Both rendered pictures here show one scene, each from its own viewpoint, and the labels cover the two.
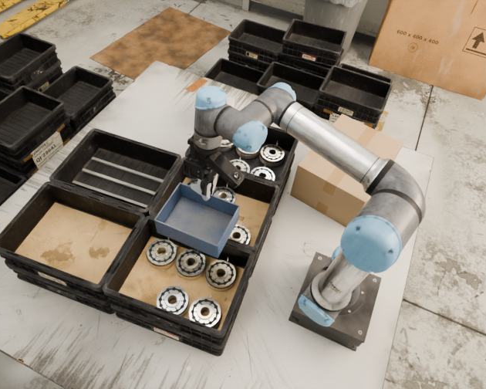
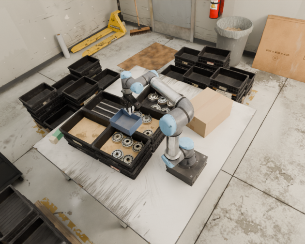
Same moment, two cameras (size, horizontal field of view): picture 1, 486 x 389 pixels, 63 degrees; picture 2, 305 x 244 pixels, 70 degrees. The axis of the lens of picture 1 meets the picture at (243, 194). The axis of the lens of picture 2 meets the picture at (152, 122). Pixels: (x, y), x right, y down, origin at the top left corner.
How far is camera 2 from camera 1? 0.67 m
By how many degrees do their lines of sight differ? 15
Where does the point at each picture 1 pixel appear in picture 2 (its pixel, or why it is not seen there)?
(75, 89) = (105, 78)
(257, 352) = (149, 180)
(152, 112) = not seen: hidden behind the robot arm
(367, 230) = (163, 118)
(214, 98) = (125, 74)
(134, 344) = (103, 171)
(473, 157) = (303, 115)
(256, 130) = (137, 85)
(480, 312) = (288, 194)
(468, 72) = not seen: outside the picture
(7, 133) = (76, 94)
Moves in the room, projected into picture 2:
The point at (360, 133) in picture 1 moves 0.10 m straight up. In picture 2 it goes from (213, 95) to (214, 87)
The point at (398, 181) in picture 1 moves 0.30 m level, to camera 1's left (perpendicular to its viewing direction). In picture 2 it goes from (182, 103) to (135, 97)
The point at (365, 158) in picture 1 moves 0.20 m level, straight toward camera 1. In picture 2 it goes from (174, 96) to (154, 115)
